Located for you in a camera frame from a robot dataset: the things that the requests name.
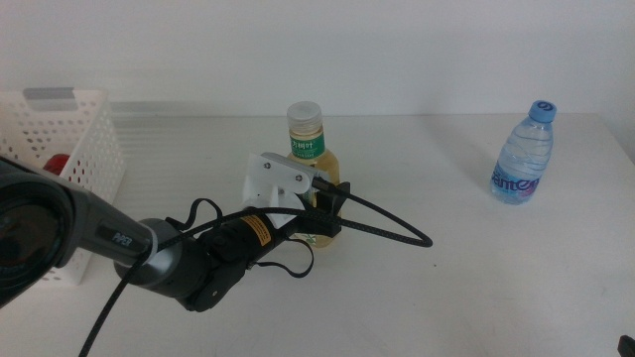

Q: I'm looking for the yellow tea bottle white cap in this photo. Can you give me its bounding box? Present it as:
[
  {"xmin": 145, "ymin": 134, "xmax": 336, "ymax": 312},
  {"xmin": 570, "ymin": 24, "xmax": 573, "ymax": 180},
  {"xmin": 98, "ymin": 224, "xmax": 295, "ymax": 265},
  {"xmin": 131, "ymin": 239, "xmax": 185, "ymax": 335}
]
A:
[{"xmin": 286, "ymin": 101, "xmax": 342, "ymax": 249}]

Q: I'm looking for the clear water bottle blue cap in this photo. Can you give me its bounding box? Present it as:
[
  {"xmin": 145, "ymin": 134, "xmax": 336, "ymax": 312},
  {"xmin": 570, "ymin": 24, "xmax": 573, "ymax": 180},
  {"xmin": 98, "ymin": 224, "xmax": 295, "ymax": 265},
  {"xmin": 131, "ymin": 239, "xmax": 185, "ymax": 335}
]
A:
[{"xmin": 489, "ymin": 99, "xmax": 558, "ymax": 205}]

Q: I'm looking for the red cola can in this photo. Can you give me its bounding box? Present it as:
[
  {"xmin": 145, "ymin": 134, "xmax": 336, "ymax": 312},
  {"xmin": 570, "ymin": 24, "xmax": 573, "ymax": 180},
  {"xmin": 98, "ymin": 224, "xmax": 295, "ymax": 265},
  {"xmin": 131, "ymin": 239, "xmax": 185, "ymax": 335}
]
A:
[{"xmin": 43, "ymin": 153, "xmax": 71, "ymax": 176}]

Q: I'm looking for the white perforated plastic basket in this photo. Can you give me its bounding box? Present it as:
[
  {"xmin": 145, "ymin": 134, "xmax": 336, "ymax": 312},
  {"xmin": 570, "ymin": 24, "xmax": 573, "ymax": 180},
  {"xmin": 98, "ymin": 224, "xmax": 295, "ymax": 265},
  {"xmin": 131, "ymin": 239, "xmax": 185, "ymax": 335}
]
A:
[{"xmin": 0, "ymin": 87, "xmax": 126, "ymax": 287}]

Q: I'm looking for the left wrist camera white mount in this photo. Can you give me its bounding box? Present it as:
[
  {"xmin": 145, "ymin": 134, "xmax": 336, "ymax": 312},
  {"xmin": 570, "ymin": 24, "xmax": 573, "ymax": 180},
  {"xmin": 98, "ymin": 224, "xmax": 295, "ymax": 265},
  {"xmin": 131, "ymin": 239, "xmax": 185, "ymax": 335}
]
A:
[{"xmin": 241, "ymin": 152, "xmax": 321, "ymax": 230}]

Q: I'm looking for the thin black cable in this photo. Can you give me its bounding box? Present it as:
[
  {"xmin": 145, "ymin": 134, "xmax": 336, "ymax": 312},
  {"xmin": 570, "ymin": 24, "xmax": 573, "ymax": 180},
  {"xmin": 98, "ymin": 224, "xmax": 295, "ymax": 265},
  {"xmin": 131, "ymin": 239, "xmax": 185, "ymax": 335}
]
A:
[{"xmin": 166, "ymin": 197, "xmax": 316, "ymax": 280}]

